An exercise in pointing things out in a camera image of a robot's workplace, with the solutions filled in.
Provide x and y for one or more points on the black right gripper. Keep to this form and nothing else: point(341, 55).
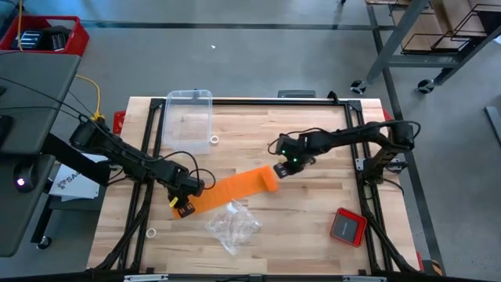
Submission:
point(293, 149)

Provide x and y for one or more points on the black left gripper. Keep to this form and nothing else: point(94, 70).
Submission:
point(186, 184)

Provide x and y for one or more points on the clear plastic bag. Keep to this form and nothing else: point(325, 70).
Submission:
point(233, 227)

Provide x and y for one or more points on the orange bandage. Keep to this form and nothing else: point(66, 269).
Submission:
point(235, 188)

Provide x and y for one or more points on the clear plastic container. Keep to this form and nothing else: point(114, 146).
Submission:
point(188, 121)

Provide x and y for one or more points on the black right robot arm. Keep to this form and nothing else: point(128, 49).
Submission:
point(352, 137)

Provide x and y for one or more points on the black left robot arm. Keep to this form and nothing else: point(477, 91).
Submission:
point(117, 150)

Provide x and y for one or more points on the red-framed black square device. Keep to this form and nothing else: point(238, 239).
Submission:
point(348, 228)

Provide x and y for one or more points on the black caster wheel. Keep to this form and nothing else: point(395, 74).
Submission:
point(359, 87)
point(44, 243)
point(425, 86)

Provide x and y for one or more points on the red clamp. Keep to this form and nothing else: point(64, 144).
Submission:
point(119, 122)
point(387, 116)

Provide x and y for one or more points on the white printed paper sheet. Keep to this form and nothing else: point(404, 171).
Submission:
point(74, 184)

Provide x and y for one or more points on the black support beam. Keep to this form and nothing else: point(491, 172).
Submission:
point(74, 160)

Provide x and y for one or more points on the black round lit device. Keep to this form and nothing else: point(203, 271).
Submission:
point(25, 178)

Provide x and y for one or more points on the grey metal workbench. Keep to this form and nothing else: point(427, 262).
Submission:
point(395, 35)

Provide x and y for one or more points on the grey desk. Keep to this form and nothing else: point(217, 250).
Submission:
point(35, 98)

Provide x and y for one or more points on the red plastic crate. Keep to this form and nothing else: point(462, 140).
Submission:
point(80, 41)

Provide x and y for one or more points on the black boxes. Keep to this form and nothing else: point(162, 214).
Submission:
point(58, 39)

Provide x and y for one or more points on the black metal table frame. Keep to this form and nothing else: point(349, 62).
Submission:
point(254, 102)

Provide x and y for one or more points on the silver bracket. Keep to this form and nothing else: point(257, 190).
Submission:
point(145, 278)
point(364, 279)

